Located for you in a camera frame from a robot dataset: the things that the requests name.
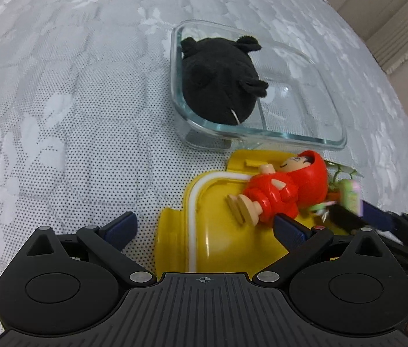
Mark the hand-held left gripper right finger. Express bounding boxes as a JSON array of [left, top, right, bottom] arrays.
[[256, 213, 387, 286]]

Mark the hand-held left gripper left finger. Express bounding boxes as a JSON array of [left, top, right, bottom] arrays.
[[28, 211, 157, 287]]

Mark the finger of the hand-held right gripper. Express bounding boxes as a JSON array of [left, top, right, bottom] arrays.
[[329, 202, 365, 232], [360, 200, 408, 248]]

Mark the small green pink toy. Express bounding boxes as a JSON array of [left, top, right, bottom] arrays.
[[313, 161, 364, 222]]

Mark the red hooded figurine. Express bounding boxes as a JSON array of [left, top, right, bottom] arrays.
[[227, 150, 330, 230]]

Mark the yellow plastic lid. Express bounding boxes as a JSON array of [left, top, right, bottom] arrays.
[[155, 148, 339, 274]]

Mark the clear glass container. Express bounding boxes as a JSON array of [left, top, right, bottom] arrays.
[[170, 20, 348, 151]]

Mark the white floral bedspread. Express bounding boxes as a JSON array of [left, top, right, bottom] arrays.
[[0, 0, 408, 297]]

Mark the black plush toy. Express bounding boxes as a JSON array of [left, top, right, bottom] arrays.
[[179, 35, 269, 125]]

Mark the beige curtain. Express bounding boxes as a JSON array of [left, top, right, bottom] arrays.
[[336, 0, 408, 76]]

